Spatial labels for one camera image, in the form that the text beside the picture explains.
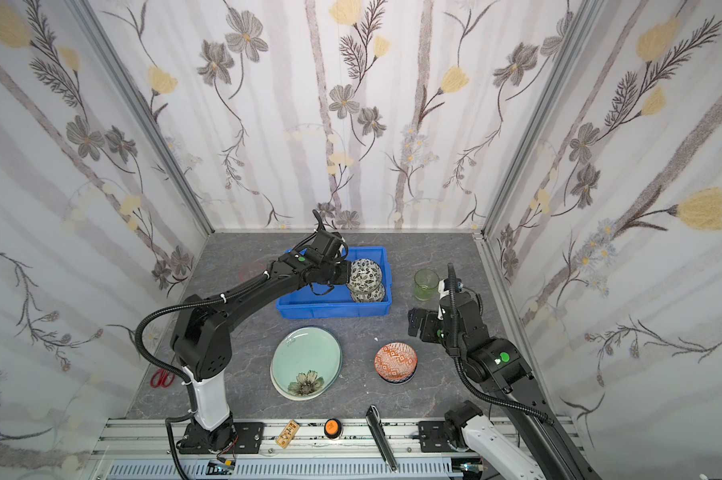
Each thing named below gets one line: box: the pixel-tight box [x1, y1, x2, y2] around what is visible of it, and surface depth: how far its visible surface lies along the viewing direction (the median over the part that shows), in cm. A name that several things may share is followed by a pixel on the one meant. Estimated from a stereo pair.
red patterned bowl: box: [374, 342, 419, 384], surface depth 84 cm
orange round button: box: [324, 418, 342, 439], surface depth 70 cm
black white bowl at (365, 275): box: [347, 258, 383, 292], surface depth 92 cm
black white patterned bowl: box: [350, 281, 386, 303], surface depth 100 cm
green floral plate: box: [269, 326, 343, 402], surface depth 84 cm
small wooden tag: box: [275, 419, 300, 449], surface depth 75 cm
